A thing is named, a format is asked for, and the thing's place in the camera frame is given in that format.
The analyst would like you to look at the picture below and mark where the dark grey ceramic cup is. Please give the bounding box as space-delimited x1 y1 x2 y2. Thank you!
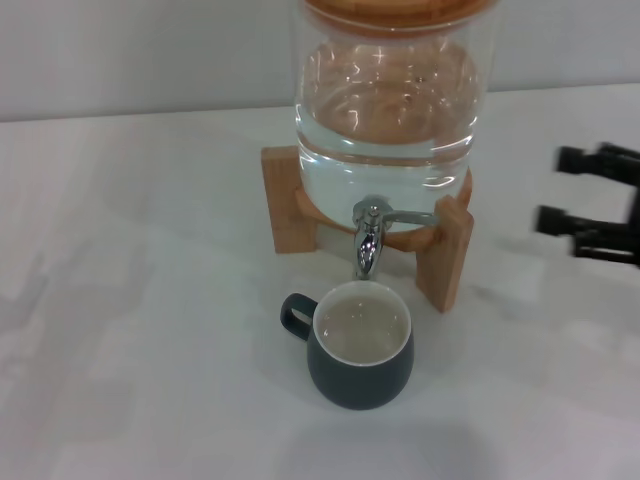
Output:
279 281 416 412

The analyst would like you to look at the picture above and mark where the clear glass water dispenser jar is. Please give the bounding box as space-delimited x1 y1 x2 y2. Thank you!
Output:
291 0 496 237

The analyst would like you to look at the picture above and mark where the chrome faucet with lever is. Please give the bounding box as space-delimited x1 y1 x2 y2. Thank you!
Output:
349 194 436 281

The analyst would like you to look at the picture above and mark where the wooden dispenser lid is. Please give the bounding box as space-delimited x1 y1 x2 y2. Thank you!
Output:
299 0 494 40

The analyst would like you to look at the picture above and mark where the wooden dispenser stand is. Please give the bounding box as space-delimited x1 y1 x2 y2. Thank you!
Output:
259 145 474 316

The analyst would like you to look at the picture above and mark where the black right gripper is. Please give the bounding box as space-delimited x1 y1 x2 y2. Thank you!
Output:
533 142 640 272

